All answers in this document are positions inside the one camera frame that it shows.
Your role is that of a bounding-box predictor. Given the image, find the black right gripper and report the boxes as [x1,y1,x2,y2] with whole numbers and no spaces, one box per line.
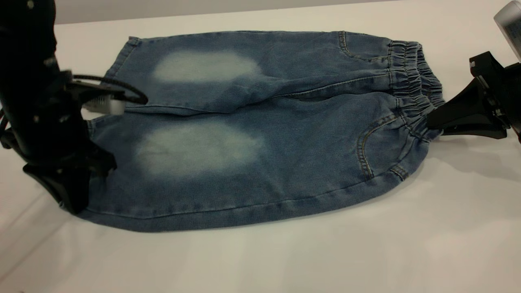
[426,51,521,141]

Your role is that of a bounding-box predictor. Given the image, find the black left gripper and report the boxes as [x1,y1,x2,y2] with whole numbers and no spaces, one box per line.
[0,70,118,215]

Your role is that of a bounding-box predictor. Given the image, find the blue denim jeans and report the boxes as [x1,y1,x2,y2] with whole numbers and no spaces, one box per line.
[77,31,446,233]

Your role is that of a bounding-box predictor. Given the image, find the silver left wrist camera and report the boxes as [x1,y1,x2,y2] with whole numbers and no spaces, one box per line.
[83,96,126,116]

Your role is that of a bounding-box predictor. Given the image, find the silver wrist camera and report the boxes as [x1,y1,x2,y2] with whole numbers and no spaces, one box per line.
[493,1,521,61]
[83,96,126,116]

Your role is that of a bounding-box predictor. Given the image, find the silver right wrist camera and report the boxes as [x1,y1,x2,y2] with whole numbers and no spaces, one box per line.
[493,1,521,61]

